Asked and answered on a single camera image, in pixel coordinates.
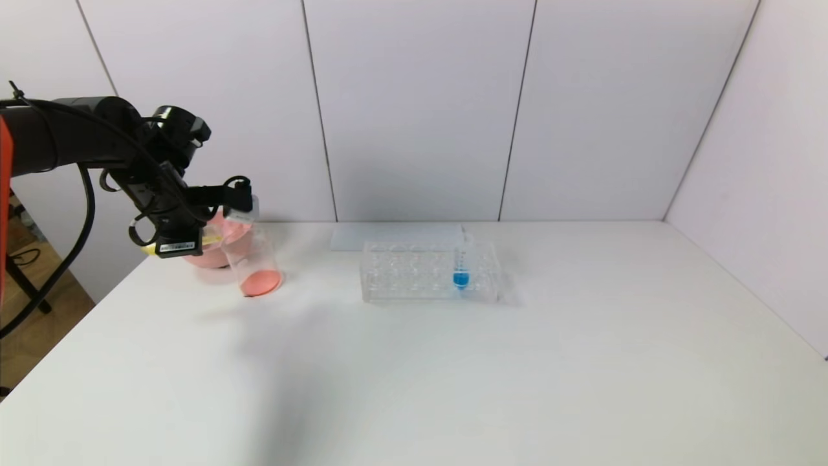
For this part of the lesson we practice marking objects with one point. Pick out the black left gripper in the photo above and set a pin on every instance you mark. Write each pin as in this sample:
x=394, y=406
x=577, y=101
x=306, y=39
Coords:
x=176, y=243

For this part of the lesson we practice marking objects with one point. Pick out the test tube with yellow pigment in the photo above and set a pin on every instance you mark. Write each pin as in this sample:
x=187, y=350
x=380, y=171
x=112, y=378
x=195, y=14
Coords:
x=210, y=240

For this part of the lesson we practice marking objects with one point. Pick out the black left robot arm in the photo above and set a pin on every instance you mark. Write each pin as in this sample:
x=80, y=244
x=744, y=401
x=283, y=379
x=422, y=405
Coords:
x=77, y=129

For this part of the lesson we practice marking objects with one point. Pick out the clear glass beaker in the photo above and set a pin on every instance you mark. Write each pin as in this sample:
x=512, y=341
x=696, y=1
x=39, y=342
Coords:
x=259, y=275

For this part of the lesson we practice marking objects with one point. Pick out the clear acrylic test tube rack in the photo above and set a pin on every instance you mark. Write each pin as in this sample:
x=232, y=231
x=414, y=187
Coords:
x=401, y=278

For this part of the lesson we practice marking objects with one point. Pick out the test tube with blue pigment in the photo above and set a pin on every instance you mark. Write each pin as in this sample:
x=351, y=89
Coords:
x=460, y=279

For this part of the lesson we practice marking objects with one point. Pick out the pink plastic bowl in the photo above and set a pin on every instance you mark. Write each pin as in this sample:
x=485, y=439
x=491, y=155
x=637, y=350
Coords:
x=207, y=259

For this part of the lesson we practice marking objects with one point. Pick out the flat white sheet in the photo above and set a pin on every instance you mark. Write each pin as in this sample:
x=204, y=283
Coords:
x=352, y=238

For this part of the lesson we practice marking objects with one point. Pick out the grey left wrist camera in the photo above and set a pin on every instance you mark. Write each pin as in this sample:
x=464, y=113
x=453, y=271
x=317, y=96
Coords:
x=244, y=210

